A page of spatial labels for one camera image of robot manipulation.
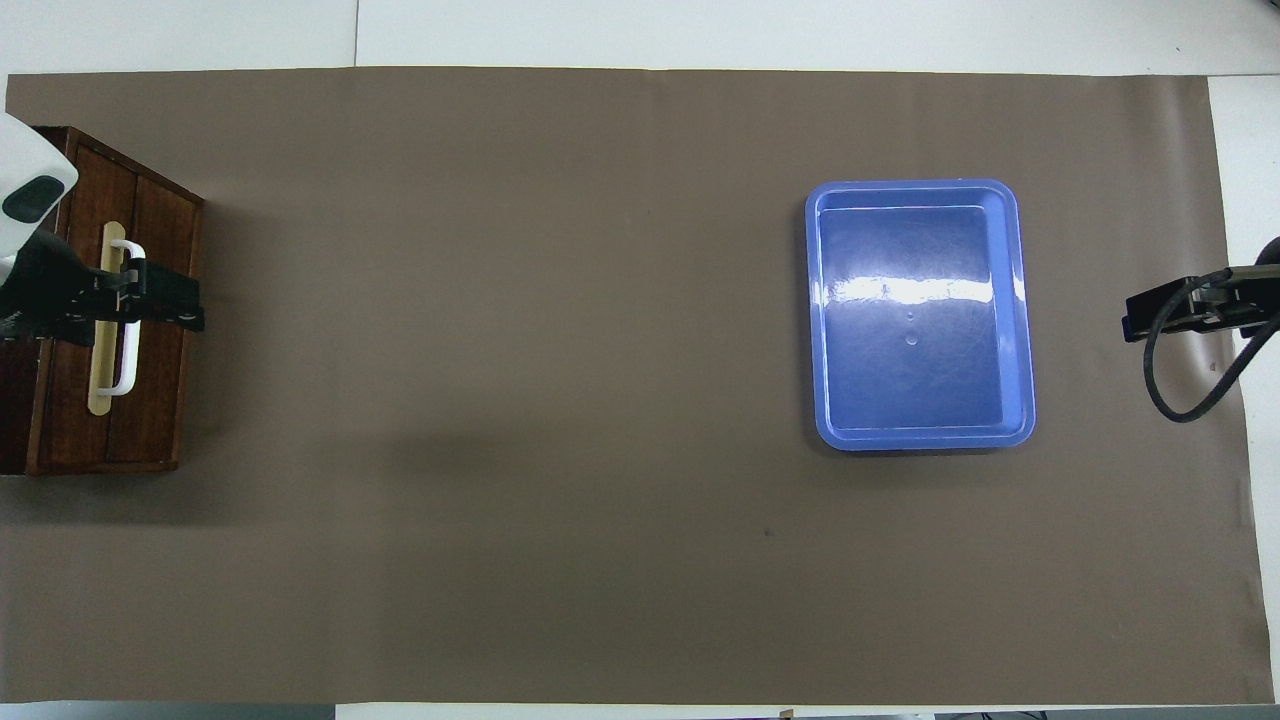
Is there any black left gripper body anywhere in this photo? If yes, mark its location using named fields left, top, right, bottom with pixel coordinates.
left=0, top=235, right=131, bottom=343

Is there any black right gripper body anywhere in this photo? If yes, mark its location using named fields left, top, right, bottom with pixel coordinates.
left=1200, top=237, right=1280, bottom=336

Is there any wooden drawer with white handle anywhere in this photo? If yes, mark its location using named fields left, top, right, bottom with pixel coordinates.
left=40, top=145, right=148, bottom=471

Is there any dark wooden cabinet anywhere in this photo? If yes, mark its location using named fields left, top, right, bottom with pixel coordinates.
left=0, top=125, right=206, bottom=477

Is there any blue plastic tray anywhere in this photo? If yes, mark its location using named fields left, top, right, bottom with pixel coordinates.
left=805, top=179, right=1037, bottom=452

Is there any brown table mat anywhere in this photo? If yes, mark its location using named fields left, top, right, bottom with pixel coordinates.
left=0, top=65, right=1276, bottom=706

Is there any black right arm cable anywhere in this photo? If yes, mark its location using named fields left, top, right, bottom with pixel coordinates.
left=1143, top=268, right=1280, bottom=423

